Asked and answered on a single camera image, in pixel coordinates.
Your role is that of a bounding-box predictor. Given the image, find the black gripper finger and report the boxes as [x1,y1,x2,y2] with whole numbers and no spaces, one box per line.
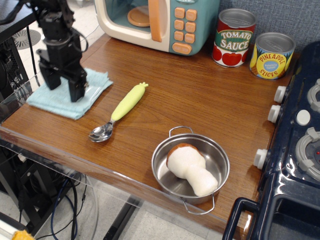
[39,61,61,90]
[67,72,88,102]

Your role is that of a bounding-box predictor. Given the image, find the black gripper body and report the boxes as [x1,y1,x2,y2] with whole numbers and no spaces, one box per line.
[36,31,85,79]

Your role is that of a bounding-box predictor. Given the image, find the light blue towel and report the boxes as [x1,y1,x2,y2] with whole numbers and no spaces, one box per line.
[26,68,113,120]

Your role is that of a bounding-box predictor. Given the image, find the green handled metal spoon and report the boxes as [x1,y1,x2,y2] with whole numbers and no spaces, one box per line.
[88,82,149,143]

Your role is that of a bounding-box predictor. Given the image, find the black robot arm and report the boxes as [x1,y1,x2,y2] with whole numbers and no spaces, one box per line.
[0,0,87,103]

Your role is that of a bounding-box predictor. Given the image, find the clear acrylic table guard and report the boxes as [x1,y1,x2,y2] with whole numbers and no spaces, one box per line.
[0,12,226,223]

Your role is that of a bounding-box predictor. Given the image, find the toy microwave oven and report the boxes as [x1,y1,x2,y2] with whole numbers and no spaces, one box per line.
[94,0,220,56]

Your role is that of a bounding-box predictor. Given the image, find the white plush mushroom toy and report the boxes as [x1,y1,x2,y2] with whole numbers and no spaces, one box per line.
[166,143,218,197]

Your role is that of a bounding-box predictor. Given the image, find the black table leg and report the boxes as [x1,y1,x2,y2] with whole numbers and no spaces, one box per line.
[103,203,137,240]

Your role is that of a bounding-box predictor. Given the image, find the stainless steel pot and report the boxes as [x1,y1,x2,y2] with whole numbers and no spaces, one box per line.
[151,127,230,216]

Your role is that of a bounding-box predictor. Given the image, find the yellow object at corner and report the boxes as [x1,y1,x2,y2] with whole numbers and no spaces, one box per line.
[11,230,35,240]

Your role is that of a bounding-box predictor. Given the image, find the tomato sauce can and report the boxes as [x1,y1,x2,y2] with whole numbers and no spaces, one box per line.
[212,8,257,67]

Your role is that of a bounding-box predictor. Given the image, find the white stove knob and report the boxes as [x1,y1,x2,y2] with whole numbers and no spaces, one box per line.
[273,86,287,104]
[253,149,268,170]
[267,105,281,124]

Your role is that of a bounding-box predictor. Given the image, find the pineapple slices can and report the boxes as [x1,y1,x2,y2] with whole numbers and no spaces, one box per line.
[249,32,296,80]

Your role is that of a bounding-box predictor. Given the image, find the dark blue toy stove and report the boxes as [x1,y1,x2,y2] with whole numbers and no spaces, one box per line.
[223,41,320,240]

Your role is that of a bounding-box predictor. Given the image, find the black desk frame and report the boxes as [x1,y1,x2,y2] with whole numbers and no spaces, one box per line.
[0,0,76,236]

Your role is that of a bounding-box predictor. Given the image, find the black cable under table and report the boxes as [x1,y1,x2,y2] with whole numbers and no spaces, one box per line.
[34,172,88,240]

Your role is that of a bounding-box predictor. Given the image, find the blue cable under table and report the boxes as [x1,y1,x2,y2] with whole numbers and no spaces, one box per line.
[50,178,78,236]

